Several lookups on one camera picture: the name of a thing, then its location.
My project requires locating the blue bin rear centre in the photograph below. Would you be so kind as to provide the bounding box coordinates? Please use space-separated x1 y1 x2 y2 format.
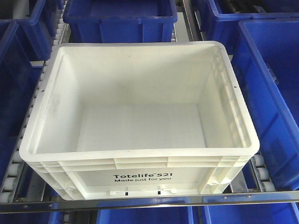
63 0 178 43

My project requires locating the roller track shelf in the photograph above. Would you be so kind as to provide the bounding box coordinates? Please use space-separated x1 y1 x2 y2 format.
0 9 63 203
249 152 277 192

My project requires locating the blue bin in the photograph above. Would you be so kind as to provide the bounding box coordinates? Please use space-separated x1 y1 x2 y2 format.
193 0 299 55
199 193 299 224
96 197 194 224
63 0 178 43
0 0 64 61

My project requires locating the blue bin shelf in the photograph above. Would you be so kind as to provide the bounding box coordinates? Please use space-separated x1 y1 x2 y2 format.
0 21 39 178
232 19 299 190

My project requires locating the white plastic Totelife bin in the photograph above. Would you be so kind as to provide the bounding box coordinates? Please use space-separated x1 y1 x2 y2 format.
19 41 260 200

